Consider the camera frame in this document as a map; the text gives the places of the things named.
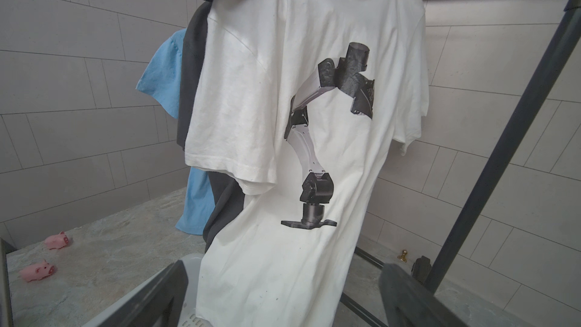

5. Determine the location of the white laundry basket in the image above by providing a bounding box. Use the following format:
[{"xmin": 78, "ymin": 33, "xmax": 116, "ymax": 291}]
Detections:
[{"xmin": 86, "ymin": 254, "xmax": 210, "ymax": 326}]

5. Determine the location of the dark garment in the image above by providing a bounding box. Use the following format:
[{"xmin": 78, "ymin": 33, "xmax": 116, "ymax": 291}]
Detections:
[{"xmin": 182, "ymin": 2, "xmax": 245, "ymax": 251}]

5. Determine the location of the brass door stopper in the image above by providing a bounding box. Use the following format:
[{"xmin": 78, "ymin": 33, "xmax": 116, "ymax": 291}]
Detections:
[{"xmin": 397, "ymin": 249, "xmax": 408, "ymax": 263}]

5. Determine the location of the white printed t-shirt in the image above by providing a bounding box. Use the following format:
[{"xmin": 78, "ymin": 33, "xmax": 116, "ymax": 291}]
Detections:
[{"xmin": 196, "ymin": 0, "xmax": 429, "ymax": 326}]

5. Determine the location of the light blue printed t-shirt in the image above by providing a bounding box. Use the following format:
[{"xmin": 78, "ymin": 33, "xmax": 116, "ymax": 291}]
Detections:
[{"xmin": 136, "ymin": 29, "xmax": 215, "ymax": 236}]

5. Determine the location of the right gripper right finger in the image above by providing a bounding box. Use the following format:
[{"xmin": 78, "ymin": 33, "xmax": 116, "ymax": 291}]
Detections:
[{"xmin": 379, "ymin": 263, "xmax": 467, "ymax": 327}]

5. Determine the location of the pink clothespin on floor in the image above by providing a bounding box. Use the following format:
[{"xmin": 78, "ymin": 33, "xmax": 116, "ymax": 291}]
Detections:
[{"xmin": 19, "ymin": 260, "xmax": 57, "ymax": 282}]

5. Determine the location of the black clothes rack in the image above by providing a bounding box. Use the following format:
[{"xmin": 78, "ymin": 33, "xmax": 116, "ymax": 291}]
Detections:
[{"xmin": 337, "ymin": 0, "xmax": 581, "ymax": 327}]

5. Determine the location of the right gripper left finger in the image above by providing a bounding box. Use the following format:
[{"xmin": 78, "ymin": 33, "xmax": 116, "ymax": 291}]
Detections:
[{"xmin": 99, "ymin": 260, "xmax": 189, "ymax": 327}]

